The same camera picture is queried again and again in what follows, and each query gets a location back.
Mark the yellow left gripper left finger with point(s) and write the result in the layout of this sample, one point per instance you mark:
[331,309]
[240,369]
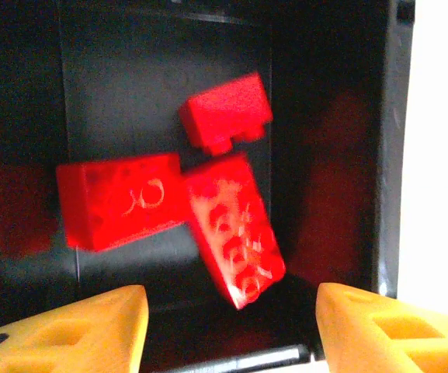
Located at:
[72,338]

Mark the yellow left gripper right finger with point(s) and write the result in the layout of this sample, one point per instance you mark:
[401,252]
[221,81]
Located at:
[383,342]

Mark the large red lego brick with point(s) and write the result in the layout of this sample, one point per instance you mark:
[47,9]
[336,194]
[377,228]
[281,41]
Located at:
[235,233]
[111,206]

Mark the small red lego brick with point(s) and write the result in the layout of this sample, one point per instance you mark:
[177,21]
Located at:
[227,110]

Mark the white plastic bin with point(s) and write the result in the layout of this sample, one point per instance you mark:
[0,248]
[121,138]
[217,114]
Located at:
[441,155]

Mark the black plastic bin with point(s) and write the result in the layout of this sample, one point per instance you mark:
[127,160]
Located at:
[130,77]

